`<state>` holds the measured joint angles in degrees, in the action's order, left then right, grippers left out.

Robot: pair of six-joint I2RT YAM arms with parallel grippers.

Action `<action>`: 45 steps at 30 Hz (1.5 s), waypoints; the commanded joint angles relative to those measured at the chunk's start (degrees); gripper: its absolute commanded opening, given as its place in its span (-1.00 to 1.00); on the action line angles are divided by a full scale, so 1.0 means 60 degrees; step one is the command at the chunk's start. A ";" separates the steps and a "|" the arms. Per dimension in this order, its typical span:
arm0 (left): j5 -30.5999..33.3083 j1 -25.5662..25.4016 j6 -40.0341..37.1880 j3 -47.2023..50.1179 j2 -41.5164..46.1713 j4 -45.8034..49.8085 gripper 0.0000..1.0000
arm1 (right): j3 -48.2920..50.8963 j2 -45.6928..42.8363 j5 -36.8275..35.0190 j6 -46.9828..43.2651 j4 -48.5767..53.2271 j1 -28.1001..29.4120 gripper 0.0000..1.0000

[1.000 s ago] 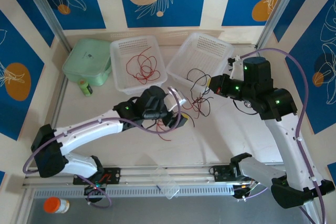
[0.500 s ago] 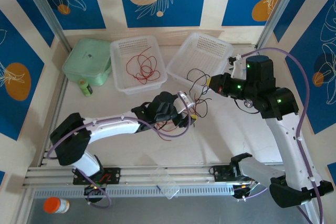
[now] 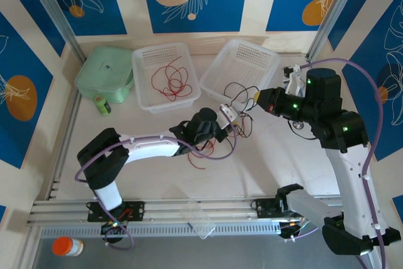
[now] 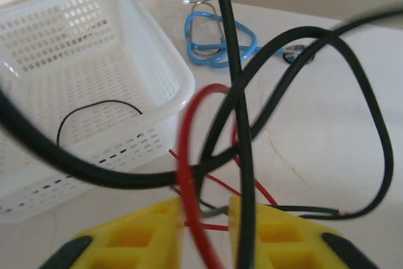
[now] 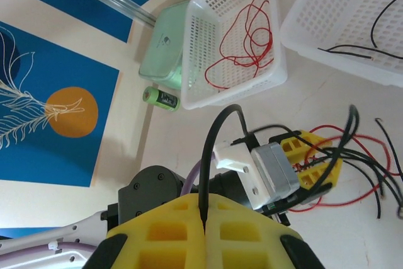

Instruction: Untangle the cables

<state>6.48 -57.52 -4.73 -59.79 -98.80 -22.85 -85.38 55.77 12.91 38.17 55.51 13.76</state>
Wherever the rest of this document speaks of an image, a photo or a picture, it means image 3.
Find aluminium frame rail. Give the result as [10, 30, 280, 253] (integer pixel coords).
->
[26, 193, 375, 224]

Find black cable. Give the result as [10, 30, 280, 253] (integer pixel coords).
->
[224, 82, 262, 139]

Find small black controller board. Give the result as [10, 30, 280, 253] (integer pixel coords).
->
[100, 220, 128, 236]
[278, 215, 315, 240]

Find small green bottle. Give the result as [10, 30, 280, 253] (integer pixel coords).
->
[93, 94, 112, 116]

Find aluminium frame post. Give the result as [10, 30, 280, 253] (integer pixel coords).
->
[23, 0, 88, 62]
[307, 0, 368, 62]

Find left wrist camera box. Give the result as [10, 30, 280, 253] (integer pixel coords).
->
[219, 103, 239, 129]

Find white perforated plastic basket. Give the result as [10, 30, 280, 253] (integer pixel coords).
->
[200, 38, 282, 106]
[131, 42, 202, 115]

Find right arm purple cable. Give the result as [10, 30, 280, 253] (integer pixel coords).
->
[304, 57, 387, 269]

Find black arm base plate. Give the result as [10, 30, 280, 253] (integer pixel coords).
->
[253, 198, 284, 219]
[87, 200, 146, 223]

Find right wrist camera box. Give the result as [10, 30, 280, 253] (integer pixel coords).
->
[283, 64, 309, 96]

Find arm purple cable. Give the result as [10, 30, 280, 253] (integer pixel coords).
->
[304, 57, 387, 269]
[74, 123, 237, 251]

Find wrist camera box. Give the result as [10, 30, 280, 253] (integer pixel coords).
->
[283, 64, 309, 96]
[219, 103, 239, 129]

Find orange-lidded jar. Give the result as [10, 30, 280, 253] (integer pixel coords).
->
[52, 236, 85, 257]

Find clear plastic organiser box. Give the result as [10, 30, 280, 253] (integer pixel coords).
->
[179, 201, 217, 240]

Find green lidded plastic box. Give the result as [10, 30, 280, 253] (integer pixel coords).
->
[74, 45, 136, 105]

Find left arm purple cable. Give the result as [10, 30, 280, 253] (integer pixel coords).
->
[74, 123, 237, 251]

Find grey slotted cable duct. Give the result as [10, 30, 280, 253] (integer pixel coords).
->
[39, 220, 325, 239]

